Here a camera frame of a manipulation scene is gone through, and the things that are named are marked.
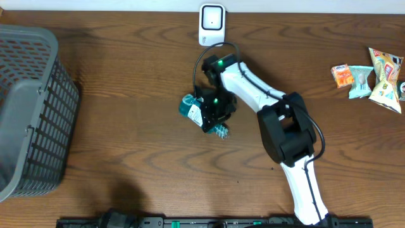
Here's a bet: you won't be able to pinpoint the teal mouthwash bottle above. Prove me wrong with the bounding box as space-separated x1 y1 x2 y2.
178 94 228 139

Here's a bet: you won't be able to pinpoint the orange tissue pack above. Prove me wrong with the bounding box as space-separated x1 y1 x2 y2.
331 64 354 88

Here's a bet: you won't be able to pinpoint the light teal small packet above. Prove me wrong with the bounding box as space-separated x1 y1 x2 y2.
349 66 374 99

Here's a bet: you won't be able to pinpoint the yellow snack bag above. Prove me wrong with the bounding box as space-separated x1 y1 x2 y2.
368 47 404 114

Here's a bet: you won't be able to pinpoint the green round-label packet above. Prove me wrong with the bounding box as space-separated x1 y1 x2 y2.
397 80 405 101

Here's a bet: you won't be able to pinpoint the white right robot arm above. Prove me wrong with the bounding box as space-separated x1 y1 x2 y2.
195 54 328 225

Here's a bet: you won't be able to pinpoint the white barcode scanner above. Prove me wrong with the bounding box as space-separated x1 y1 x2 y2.
199 3 226 46

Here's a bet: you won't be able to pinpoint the grey plastic shopping basket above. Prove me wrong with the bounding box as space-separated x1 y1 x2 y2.
1 24 80 201

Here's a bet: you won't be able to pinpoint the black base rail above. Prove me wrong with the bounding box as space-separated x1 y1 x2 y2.
56 216 374 228

